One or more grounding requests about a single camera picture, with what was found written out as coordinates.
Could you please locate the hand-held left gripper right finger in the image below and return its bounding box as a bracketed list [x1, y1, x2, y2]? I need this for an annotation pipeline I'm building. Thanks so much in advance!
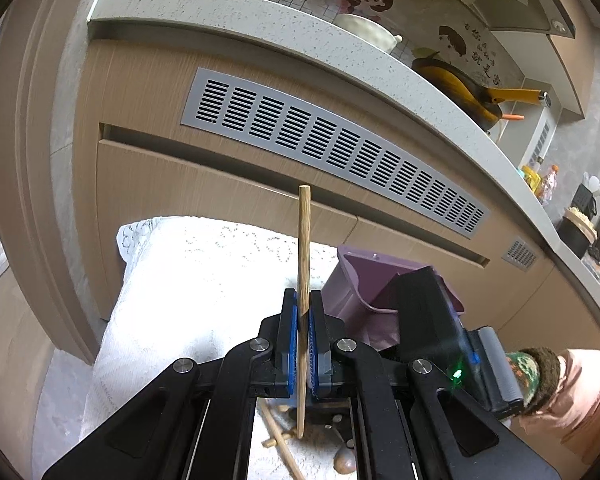
[307, 290, 561, 480]

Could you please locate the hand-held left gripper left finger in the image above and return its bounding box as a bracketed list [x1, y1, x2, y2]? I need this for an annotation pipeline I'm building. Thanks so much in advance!
[42, 289, 299, 480]

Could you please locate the purple plastic utensil holder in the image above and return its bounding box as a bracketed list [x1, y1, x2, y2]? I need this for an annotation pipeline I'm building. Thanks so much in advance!
[322, 244, 466, 354]

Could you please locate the wooden chopstick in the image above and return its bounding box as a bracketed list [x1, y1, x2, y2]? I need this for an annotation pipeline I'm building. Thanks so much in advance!
[295, 185, 312, 440]
[259, 402, 307, 480]
[262, 429, 295, 449]

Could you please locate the wooden spoon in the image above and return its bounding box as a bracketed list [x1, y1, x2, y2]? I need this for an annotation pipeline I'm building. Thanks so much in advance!
[325, 422, 359, 475]

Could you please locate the person's right hand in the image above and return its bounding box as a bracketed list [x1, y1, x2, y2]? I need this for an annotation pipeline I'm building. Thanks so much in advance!
[504, 347, 563, 414]

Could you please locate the small grey vent grille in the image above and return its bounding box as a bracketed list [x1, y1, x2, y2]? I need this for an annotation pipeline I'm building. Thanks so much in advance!
[501, 235, 539, 274]

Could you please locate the white lace tablecloth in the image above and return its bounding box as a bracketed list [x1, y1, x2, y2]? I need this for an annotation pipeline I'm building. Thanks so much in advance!
[81, 215, 361, 480]

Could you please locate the black pot wooden lid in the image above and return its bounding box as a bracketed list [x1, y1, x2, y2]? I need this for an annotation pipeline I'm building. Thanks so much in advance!
[556, 207, 599, 261]

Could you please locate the yellow bottle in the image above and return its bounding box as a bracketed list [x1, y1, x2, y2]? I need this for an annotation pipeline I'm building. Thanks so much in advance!
[522, 160, 543, 194]

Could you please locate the clear bottle orange cap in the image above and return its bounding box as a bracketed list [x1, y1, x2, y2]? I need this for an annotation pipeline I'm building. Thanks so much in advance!
[538, 164, 561, 206]

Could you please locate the long grey vent grille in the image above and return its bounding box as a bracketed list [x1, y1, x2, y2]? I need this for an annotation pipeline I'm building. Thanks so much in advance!
[180, 66, 492, 239]

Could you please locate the wooden kitchen cabinet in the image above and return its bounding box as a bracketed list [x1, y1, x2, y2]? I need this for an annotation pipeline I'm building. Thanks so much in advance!
[55, 20, 565, 361]

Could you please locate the black and white holder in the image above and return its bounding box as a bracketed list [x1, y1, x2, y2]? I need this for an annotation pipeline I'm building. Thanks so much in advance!
[572, 172, 600, 217]

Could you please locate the yellow frying pan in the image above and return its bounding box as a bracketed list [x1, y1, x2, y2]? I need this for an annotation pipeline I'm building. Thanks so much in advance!
[412, 56, 551, 132]

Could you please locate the white cooking pot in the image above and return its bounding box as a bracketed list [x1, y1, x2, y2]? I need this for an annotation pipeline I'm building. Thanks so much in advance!
[333, 12, 403, 55]

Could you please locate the grey speckled countertop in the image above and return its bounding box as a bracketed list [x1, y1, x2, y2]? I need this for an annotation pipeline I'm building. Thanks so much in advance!
[87, 0, 600, 312]

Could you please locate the range hood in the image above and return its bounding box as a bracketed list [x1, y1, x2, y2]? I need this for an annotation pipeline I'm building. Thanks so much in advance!
[472, 0, 578, 42]

